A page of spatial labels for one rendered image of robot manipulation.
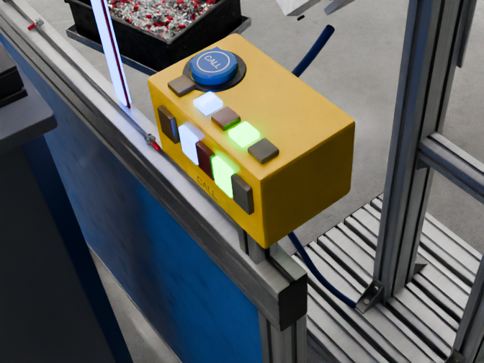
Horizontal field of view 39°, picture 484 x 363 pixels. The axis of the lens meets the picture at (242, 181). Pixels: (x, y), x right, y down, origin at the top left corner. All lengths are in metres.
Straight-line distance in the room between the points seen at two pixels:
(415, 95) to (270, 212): 0.64
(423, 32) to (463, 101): 1.16
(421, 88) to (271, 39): 1.34
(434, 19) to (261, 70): 0.51
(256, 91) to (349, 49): 1.81
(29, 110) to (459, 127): 1.53
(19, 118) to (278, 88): 0.35
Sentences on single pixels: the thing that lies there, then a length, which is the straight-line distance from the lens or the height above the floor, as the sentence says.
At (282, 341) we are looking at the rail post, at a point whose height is 0.76.
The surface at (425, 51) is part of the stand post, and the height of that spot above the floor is 0.79.
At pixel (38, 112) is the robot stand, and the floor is 0.93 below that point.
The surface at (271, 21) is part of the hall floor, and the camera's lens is 2.51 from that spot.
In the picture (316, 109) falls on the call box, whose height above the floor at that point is 1.07.
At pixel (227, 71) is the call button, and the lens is 0.58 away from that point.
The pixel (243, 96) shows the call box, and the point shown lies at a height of 1.07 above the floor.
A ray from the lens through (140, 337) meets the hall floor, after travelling 1.70.
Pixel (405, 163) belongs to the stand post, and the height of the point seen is 0.54.
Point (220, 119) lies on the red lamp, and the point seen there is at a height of 1.08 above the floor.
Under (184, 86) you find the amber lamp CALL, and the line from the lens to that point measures 0.58.
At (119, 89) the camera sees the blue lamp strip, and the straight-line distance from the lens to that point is 0.89.
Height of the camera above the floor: 1.45
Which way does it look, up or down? 48 degrees down
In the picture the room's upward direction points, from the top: 6 degrees counter-clockwise
